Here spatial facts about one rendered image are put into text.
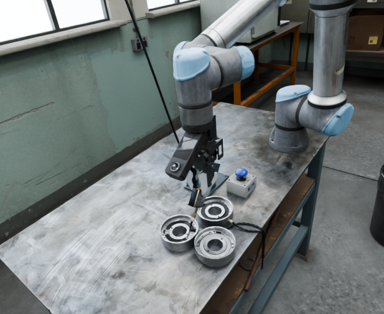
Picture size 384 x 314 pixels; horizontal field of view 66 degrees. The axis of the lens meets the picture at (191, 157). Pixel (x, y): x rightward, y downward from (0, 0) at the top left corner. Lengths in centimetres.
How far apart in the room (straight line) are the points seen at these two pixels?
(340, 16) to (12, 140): 192
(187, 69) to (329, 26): 47
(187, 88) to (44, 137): 178
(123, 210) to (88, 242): 15
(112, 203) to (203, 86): 55
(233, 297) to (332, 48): 79
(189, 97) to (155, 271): 43
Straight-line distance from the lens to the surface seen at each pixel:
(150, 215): 94
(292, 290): 174
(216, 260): 75
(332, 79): 100
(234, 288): 105
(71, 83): 235
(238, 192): 96
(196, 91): 62
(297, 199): 136
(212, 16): 309
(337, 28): 95
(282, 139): 117
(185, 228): 84
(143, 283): 78
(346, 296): 178
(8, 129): 220
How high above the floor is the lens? 142
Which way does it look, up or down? 32 degrees down
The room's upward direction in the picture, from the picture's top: 6 degrees counter-clockwise
